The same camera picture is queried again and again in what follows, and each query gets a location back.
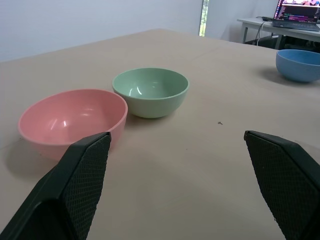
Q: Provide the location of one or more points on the grey side table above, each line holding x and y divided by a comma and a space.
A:
257, 27

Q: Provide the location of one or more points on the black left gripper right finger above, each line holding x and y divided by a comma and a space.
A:
285, 180

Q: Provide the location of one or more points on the pink plastic bowl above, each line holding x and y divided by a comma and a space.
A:
67, 120

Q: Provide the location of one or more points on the open black laptop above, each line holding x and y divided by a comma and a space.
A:
297, 15

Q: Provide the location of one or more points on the blue plastic bowl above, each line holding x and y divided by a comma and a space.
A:
297, 65

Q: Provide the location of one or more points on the green plastic bowl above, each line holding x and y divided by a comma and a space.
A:
152, 92

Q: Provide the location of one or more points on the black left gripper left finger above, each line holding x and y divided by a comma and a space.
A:
75, 185

